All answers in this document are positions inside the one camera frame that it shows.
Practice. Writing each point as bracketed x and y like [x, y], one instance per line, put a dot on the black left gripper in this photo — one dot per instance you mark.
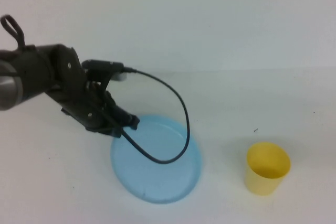
[73, 90]

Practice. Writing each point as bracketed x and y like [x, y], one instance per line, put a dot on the light blue round plate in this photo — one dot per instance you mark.
[157, 182]

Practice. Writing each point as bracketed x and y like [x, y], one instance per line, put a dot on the yellow plastic cup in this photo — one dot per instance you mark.
[260, 184]

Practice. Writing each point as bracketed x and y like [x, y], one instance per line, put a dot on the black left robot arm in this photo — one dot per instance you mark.
[18, 77]

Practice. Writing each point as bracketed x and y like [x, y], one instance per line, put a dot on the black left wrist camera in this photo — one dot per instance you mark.
[102, 64]

